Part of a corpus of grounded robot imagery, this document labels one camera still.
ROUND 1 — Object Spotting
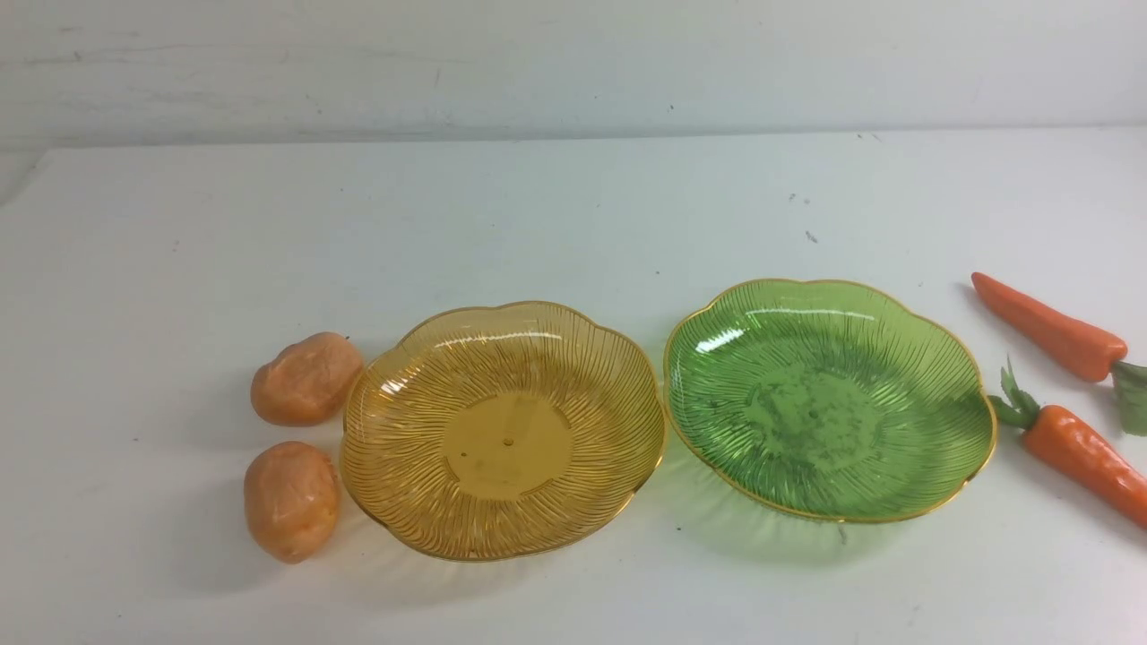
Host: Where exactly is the orange toy potato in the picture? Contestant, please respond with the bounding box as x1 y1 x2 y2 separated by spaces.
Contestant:
243 441 341 564
250 331 365 427

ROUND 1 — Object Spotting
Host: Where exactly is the orange toy carrot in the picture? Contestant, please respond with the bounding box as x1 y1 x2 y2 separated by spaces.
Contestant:
970 272 1146 436
988 363 1146 529

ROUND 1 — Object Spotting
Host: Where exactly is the yellow ribbed plastic plate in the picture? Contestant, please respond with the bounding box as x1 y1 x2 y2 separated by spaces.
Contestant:
340 300 668 561

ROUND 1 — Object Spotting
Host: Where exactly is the green ribbed plastic plate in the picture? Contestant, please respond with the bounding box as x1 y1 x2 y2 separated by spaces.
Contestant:
663 279 999 524

